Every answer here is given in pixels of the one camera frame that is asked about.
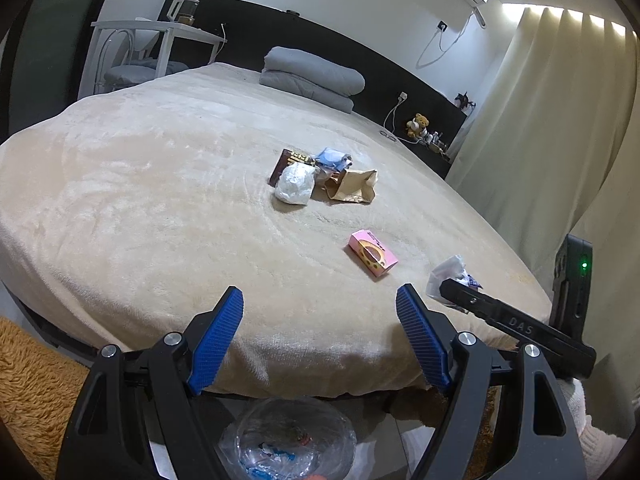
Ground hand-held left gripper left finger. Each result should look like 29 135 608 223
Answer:
55 286 245 480

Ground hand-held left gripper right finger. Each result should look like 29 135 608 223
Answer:
395 284 588 480

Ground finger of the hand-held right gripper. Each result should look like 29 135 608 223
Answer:
439 278 497 324

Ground clear plastic wrapper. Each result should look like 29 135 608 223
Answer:
426 255 485 306

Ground pink cardboard box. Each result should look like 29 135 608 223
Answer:
347 229 399 277

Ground brown paper bag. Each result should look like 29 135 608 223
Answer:
325 167 378 205

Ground white plastic bag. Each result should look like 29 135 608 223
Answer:
274 161 318 206

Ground dark brown box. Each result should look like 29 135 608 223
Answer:
269 148 313 186

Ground blue packet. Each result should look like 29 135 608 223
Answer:
314 147 353 173

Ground person's right forearm white sleeve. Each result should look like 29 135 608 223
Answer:
557 377 640 480

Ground person's right leg brown fleece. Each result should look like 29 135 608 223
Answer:
390 385 501 480

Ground person's leg brown fleece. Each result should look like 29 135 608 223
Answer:
0 316 88 480
390 385 501 480

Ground beige fleece blanket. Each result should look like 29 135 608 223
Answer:
0 62 553 401

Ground small bedside items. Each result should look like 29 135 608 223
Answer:
424 130 451 162

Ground person's left leg brown fleece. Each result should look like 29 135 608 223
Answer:
0 316 88 480

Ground cream curtain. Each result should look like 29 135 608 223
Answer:
445 2 640 356

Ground folded grey duvet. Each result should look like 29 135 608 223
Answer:
260 46 366 112

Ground chair with grey cushion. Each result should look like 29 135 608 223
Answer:
102 27 188 93

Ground black headboard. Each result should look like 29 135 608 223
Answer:
159 0 468 181

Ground white desk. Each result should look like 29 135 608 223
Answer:
77 20 228 101

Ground white kettle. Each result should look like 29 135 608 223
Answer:
167 0 201 26

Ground dark glass door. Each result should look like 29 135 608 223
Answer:
10 0 118 131

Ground white charger cable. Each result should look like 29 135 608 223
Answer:
378 91 409 142

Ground white air conditioner cable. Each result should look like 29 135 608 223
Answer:
416 7 488 68

